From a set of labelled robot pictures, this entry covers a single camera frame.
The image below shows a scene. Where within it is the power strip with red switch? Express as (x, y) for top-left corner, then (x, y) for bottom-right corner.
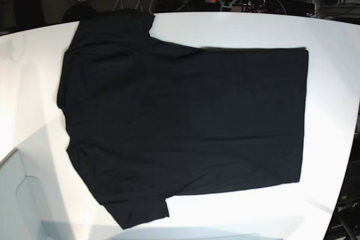
(205, 0), (266, 9)

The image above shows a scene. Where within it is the black T-shirt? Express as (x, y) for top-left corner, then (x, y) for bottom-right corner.
(57, 11), (309, 229)

